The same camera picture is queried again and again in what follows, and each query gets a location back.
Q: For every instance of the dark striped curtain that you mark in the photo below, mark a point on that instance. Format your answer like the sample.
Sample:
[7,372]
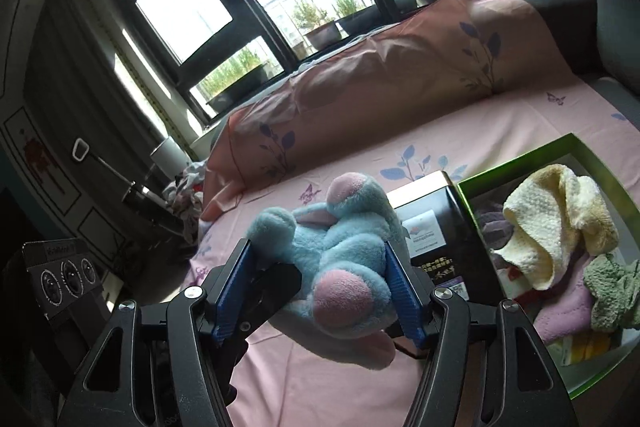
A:
[75,72]

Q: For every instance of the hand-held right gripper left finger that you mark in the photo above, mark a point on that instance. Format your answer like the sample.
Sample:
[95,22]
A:
[232,292]

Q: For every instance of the pink quilted cloth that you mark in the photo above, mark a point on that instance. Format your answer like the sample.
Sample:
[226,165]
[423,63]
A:
[565,307]

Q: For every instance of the white cylindrical cup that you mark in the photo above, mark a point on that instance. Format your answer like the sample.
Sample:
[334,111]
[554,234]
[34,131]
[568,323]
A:
[167,154]

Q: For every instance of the green cardboard box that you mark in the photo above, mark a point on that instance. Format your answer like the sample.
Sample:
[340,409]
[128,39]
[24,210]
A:
[585,152]

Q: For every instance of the grey sofa back cushion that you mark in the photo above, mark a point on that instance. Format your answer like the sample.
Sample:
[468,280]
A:
[620,22]

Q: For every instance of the glossy black gift box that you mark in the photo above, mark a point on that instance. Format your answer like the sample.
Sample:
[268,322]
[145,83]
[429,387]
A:
[450,212]

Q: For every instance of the pink leaf-print bedsheet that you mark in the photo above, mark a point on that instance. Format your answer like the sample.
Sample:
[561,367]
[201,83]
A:
[450,127]

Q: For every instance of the clay plant pot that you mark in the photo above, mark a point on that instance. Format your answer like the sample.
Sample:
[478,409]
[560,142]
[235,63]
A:
[322,34]

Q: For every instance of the pale yellow waffle towel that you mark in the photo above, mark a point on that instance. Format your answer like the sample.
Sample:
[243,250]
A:
[550,217]

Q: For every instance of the pile of clothes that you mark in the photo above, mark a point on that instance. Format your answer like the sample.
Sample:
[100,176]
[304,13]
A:
[185,197]

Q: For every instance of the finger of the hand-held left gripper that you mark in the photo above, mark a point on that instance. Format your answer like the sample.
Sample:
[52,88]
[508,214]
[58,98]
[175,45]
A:
[275,287]

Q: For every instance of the green cloth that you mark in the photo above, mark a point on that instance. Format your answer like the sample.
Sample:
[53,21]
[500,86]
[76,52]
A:
[615,292]

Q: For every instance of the pink leaf-print pillow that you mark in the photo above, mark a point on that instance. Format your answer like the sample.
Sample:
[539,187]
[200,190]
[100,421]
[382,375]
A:
[400,57]

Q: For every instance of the blue and pink plush toy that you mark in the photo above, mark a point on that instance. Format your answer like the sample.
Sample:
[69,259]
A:
[340,252]

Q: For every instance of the red knitted item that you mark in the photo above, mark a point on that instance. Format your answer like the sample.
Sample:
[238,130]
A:
[515,278]

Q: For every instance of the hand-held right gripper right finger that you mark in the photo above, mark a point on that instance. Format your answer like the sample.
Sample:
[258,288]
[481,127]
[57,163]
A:
[405,297]

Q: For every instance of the purple mesh cloth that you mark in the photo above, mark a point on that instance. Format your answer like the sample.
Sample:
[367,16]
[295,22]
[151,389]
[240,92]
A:
[495,227]

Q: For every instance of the long dark planter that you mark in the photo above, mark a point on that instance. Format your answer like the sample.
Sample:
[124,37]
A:
[365,19]
[235,89]

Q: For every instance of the grey fabric sofa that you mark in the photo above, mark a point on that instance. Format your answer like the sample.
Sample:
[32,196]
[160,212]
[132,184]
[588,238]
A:
[560,17]

